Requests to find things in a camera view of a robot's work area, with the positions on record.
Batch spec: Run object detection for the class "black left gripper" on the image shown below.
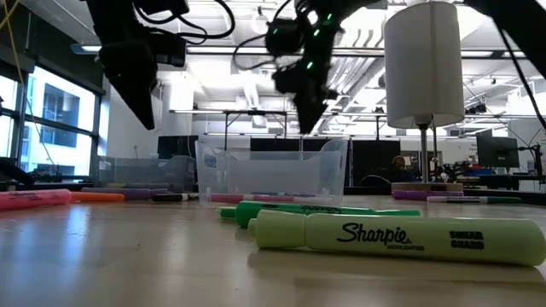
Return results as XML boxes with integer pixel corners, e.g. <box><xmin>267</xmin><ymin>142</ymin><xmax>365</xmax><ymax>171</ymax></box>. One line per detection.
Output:
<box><xmin>86</xmin><ymin>0</ymin><xmax>158</xmax><ymax>131</ymax></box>

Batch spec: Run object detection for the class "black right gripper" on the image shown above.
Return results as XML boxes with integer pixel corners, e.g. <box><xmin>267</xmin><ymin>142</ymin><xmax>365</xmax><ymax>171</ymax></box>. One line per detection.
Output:
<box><xmin>264</xmin><ymin>0</ymin><xmax>345</xmax><ymax>135</ymax></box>

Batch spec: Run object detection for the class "clear plastic bin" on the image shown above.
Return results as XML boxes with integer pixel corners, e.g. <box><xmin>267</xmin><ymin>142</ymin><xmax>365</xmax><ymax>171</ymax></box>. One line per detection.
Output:
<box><xmin>195</xmin><ymin>138</ymin><xmax>349</xmax><ymax>207</ymax></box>

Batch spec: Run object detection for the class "purple white whiteboard marker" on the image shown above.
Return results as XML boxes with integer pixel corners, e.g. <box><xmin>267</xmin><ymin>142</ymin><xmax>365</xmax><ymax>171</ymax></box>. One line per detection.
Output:
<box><xmin>251</xmin><ymin>190</ymin><xmax>325</xmax><ymax>196</ymax></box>

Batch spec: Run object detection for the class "purple highlighter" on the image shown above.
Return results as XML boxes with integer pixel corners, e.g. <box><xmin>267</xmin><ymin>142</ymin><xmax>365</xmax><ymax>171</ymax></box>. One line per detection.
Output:
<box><xmin>391</xmin><ymin>189</ymin><xmax>465</xmax><ymax>202</ymax></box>
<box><xmin>80</xmin><ymin>187</ymin><xmax>171</xmax><ymax>201</ymax></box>

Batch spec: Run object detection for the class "dark green highlighter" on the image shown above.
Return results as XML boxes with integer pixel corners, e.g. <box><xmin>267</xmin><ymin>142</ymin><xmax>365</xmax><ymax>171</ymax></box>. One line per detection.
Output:
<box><xmin>232</xmin><ymin>200</ymin><xmax>423</xmax><ymax>229</ymax></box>

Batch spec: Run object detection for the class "black white marker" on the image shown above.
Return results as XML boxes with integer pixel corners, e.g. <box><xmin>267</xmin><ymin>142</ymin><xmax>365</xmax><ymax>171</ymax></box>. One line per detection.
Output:
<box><xmin>151</xmin><ymin>192</ymin><xmax>200</xmax><ymax>203</ymax></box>

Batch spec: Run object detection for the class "orange highlighter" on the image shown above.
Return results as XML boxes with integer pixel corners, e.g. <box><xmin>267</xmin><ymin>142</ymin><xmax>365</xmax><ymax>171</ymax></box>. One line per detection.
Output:
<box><xmin>69</xmin><ymin>191</ymin><xmax>126</xmax><ymax>204</ymax></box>

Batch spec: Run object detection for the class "pink white whiteboard marker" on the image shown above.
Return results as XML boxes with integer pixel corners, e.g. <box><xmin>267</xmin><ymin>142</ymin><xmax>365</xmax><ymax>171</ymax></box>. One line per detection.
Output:
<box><xmin>209</xmin><ymin>193</ymin><xmax>334</xmax><ymax>205</ymax></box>

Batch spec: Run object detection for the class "light green Sharpie highlighter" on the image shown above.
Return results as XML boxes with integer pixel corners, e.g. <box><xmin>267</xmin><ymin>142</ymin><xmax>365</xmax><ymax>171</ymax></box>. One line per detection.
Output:
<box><xmin>247</xmin><ymin>208</ymin><xmax>546</xmax><ymax>268</ymax></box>

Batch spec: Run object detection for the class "pink highlighter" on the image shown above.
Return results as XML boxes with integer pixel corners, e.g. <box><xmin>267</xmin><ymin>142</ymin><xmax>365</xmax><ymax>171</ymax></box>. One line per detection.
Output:
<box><xmin>0</xmin><ymin>188</ymin><xmax>73</xmax><ymax>212</ymax></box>

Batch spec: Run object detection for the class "black monitor on arm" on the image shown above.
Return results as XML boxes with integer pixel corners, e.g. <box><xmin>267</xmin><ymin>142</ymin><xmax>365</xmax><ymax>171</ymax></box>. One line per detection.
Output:
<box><xmin>476</xmin><ymin>135</ymin><xmax>520</xmax><ymax>169</ymax></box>

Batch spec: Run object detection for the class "black monitor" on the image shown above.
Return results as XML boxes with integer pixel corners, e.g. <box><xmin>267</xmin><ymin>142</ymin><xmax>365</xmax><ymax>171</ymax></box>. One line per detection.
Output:
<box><xmin>157</xmin><ymin>135</ymin><xmax>200</xmax><ymax>160</ymax></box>

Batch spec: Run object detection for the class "large window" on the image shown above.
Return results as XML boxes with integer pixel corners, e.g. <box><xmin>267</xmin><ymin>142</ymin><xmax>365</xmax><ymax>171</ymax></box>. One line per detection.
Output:
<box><xmin>0</xmin><ymin>63</ymin><xmax>106</xmax><ymax>182</ymax></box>

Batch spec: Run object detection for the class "dark grey plastic bin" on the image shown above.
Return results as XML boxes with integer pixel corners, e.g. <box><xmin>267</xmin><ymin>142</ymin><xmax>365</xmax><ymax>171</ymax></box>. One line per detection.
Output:
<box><xmin>96</xmin><ymin>154</ymin><xmax>198</xmax><ymax>194</ymax></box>

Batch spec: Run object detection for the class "black partition panel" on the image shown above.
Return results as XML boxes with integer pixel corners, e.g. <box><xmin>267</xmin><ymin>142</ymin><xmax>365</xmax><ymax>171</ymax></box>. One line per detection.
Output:
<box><xmin>351</xmin><ymin>139</ymin><xmax>401</xmax><ymax>188</ymax></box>

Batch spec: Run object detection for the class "overhead light bar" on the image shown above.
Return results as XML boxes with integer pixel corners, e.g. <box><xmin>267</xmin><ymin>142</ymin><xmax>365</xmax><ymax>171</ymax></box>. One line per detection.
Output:
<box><xmin>71</xmin><ymin>43</ymin><xmax>546</xmax><ymax>60</ymax></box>

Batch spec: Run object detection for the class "person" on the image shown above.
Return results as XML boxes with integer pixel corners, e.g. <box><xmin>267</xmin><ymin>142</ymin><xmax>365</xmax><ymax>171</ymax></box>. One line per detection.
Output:
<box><xmin>391</xmin><ymin>154</ymin><xmax>417</xmax><ymax>183</ymax></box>

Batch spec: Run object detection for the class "white shade table lamp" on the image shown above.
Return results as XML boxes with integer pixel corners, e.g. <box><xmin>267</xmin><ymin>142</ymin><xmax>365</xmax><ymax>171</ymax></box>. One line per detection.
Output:
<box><xmin>383</xmin><ymin>1</ymin><xmax>466</xmax><ymax>201</ymax></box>

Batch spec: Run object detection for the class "small black background robot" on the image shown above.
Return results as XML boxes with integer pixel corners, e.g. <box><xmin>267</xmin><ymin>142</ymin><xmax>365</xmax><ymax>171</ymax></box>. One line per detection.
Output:
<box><xmin>429</xmin><ymin>159</ymin><xmax>468</xmax><ymax>183</ymax></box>

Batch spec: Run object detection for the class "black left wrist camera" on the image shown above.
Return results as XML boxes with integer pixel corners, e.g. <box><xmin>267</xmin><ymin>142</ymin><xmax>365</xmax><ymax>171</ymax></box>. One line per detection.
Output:
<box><xmin>148</xmin><ymin>28</ymin><xmax>188</xmax><ymax>68</ymax></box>

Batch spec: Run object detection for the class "white ring ceiling light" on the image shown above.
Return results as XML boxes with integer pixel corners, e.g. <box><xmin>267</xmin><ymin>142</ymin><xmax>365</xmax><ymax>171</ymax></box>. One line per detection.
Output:
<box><xmin>250</xmin><ymin>6</ymin><xmax>270</xmax><ymax>35</ymax></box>

